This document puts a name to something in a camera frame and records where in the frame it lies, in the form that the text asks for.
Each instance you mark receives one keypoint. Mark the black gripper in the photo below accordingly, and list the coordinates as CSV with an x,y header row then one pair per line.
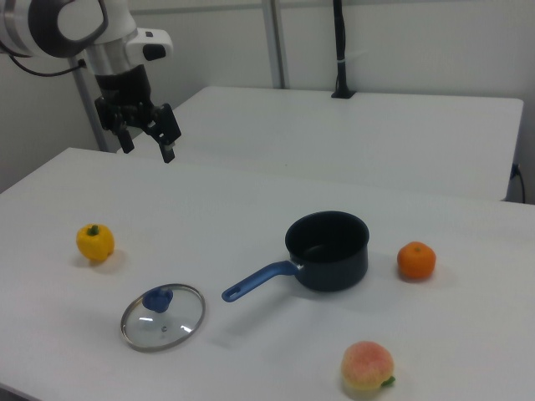
x,y
123,89

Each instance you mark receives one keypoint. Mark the glass lid with blue knob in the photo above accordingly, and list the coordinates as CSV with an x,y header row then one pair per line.
x,y
175,323

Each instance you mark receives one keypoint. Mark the yellow bell pepper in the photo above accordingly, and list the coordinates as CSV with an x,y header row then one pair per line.
x,y
95,244

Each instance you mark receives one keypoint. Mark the white adjacent table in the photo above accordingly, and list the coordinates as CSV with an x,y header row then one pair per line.
x,y
355,138

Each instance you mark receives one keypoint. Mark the orange mandarin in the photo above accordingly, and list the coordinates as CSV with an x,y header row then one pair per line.
x,y
416,261

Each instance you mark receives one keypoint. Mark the pink yellow peach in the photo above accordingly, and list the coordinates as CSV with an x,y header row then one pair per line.
x,y
365,365

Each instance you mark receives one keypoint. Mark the silver aluminium frame post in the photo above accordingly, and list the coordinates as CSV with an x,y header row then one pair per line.
x,y
276,42
85,100

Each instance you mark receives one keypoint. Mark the black camera pole with clamp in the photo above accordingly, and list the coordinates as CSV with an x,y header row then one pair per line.
x,y
342,50

